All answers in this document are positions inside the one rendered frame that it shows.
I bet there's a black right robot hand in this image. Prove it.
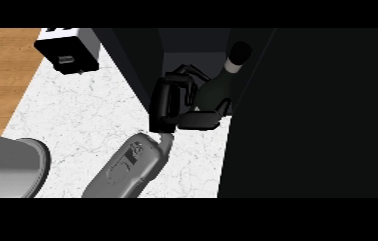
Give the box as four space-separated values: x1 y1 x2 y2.
147 63 233 134

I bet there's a dark grey cabinet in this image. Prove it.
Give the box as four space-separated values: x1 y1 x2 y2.
91 27 277 117

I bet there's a black and white appliance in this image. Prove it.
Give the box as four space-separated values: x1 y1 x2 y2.
32 27 103 76

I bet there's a dark green wine bottle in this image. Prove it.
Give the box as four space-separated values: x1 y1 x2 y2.
193 40 254 116

